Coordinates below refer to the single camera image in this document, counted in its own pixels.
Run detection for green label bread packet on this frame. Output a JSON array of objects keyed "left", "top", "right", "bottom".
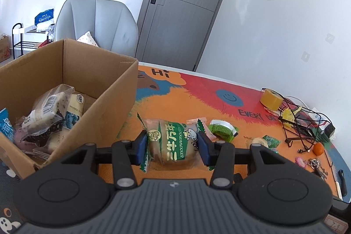
[{"left": 138, "top": 116, "right": 217, "bottom": 172}]

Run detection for blueberry cake snack packet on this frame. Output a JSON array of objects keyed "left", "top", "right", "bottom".
[{"left": 63, "top": 94, "right": 84, "bottom": 129}]

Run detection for seeded bread barcode packet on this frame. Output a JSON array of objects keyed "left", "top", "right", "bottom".
[{"left": 20, "top": 84, "right": 75, "bottom": 147}]

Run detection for green and silver snack packet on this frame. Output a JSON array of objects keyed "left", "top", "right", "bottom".
[{"left": 208, "top": 119, "right": 238, "bottom": 143}]

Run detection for pink clear snack packet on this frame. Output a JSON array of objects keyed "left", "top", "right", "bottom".
[{"left": 186, "top": 117, "right": 208, "bottom": 132}]

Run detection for colourful cartoon table mat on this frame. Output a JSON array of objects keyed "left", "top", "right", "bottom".
[{"left": 0, "top": 63, "right": 349, "bottom": 234}]

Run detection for small green snack packet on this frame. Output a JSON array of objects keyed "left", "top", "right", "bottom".
[{"left": 263, "top": 135, "right": 281, "bottom": 148}]

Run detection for brown cardboard box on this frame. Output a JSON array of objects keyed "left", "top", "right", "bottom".
[{"left": 1, "top": 39, "right": 138, "bottom": 179}]

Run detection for yellow tape roll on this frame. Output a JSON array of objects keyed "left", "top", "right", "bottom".
[{"left": 260, "top": 88, "right": 283, "bottom": 111}]

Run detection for yellow plastic clip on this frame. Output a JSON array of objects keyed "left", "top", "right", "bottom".
[{"left": 281, "top": 106, "right": 302, "bottom": 122}]

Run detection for key bunch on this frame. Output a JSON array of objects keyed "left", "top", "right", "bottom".
[{"left": 308, "top": 159, "right": 328, "bottom": 181}]

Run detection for orange tangerine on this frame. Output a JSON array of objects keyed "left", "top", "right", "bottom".
[{"left": 312, "top": 142, "right": 325, "bottom": 156}]

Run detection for white power strip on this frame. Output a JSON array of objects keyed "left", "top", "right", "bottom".
[{"left": 302, "top": 107, "right": 336, "bottom": 140}]

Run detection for white dotted cushion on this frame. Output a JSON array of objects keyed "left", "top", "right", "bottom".
[{"left": 77, "top": 31, "right": 99, "bottom": 47}]

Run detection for grey upholstered chair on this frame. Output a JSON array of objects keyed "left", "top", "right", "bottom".
[{"left": 55, "top": 0, "right": 138, "bottom": 57}]

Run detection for blue snack packet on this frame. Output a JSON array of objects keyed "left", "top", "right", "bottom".
[{"left": 0, "top": 108, "right": 14, "bottom": 142}]

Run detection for black metal shoe rack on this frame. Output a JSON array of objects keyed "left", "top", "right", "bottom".
[{"left": 11, "top": 23, "right": 55, "bottom": 59}]

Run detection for blue and white bag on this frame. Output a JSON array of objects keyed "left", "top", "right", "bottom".
[{"left": 34, "top": 8, "right": 54, "bottom": 26}]

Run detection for grey door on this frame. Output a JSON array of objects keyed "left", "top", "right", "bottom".
[{"left": 136, "top": 0, "right": 222, "bottom": 71}]

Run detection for small cardboard box on floor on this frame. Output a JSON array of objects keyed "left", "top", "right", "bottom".
[{"left": 0, "top": 34, "right": 11, "bottom": 62}]

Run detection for black wire stand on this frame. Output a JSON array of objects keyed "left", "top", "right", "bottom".
[{"left": 278, "top": 116, "right": 316, "bottom": 152}]

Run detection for pink round keychain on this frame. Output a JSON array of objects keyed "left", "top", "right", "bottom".
[{"left": 295, "top": 157, "right": 306, "bottom": 169}]

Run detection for black cables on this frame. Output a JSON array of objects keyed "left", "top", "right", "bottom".
[{"left": 278, "top": 95, "right": 337, "bottom": 154}]

